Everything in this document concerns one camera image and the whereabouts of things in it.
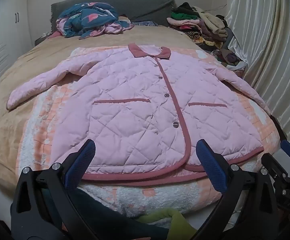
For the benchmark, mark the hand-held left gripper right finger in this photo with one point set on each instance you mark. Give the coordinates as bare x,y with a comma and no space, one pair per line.
211,163

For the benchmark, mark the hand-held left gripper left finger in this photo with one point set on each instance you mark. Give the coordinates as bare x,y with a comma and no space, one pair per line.
81,163

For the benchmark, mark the pink quilted jacket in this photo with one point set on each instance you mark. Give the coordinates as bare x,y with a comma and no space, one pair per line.
125,90

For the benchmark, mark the pile of folded clothes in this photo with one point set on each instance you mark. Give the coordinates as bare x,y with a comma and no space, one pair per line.
205,27

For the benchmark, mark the green cloth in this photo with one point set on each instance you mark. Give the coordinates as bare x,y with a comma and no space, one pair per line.
175,220

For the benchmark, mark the orange plaid blanket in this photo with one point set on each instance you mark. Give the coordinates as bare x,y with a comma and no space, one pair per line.
145,197

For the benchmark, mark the white satin curtain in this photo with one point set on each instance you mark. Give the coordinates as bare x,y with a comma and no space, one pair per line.
272,42

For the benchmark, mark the bed with beige sheet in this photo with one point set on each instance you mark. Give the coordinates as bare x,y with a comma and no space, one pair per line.
22,62

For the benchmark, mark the blue flamingo print quilt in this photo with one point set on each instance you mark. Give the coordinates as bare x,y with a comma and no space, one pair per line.
90,17

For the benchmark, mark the blue patterned pillow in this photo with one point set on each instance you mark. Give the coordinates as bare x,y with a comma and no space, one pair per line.
147,23

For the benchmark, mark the white wardrobe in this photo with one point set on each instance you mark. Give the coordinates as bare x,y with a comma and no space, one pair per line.
2,30

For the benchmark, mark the grey headboard cushion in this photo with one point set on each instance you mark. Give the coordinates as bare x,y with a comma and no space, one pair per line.
140,7

